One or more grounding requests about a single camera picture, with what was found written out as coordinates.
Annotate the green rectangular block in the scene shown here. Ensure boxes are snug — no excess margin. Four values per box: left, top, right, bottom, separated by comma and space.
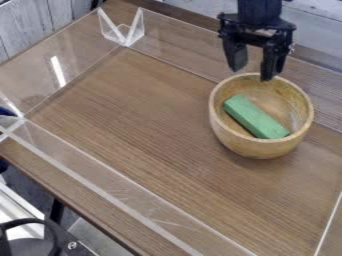
223, 95, 291, 139

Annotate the black table leg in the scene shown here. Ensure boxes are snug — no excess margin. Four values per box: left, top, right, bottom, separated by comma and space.
50, 199, 64, 224

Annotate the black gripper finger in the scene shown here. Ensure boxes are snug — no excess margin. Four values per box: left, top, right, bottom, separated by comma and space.
261, 41, 293, 81
223, 34, 249, 72

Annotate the brown wooden bowl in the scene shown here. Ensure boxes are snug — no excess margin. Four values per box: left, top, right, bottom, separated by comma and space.
209, 73, 314, 159

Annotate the black base with bolt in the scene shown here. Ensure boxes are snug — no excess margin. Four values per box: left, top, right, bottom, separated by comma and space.
44, 220, 98, 256

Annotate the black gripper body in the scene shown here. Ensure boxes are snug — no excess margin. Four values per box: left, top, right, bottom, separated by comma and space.
217, 0, 298, 48

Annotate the black cable loop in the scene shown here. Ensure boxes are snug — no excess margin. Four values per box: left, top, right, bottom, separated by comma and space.
0, 218, 62, 256

